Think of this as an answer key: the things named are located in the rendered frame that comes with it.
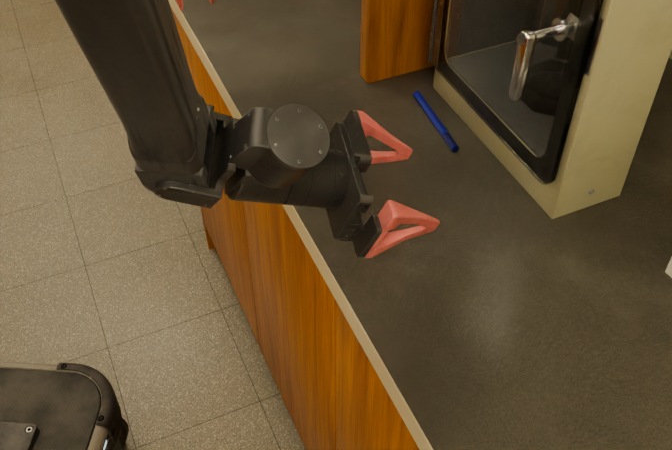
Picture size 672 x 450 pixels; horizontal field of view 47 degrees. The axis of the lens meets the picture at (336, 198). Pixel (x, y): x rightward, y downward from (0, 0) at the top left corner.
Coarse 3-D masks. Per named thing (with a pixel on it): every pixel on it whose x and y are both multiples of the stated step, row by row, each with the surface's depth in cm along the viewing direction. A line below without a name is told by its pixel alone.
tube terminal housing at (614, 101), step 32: (608, 0) 80; (640, 0) 81; (608, 32) 82; (640, 32) 84; (608, 64) 85; (640, 64) 88; (448, 96) 118; (608, 96) 89; (640, 96) 92; (480, 128) 112; (576, 128) 91; (608, 128) 93; (640, 128) 96; (512, 160) 106; (576, 160) 95; (608, 160) 98; (544, 192) 101; (576, 192) 99; (608, 192) 103
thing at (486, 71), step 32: (448, 0) 108; (480, 0) 100; (512, 0) 93; (544, 0) 87; (576, 0) 82; (448, 32) 110; (480, 32) 102; (512, 32) 95; (576, 32) 84; (448, 64) 113; (480, 64) 104; (512, 64) 97; (544, 64) 91; (576, 64) 85; (480, 96) 107; (544, 96) 93; (576, 96) 88; (512, 128) 101; (544, 128) 95; (544, 160) 97
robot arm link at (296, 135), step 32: (224, 128) 69; (256, 128) 62; (288, 128) 63; (320, 128) 65; (224, 160) 67; (256, 160) 65; (288, 160) 63; (320, 160) 64; (160, 192) 68; (192, 192) 67
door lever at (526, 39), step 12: (552, 24) 87; (564, 24) 85; (528, 36) 84; (540, 36) 85; (552, 36) 86; (564, 36) 86; (528, 48) 85; (516, 60) 87; (528, 60) 86; (516, 72) 88; (528, 72) 88; (516, 84) 88; (516, 96) 90
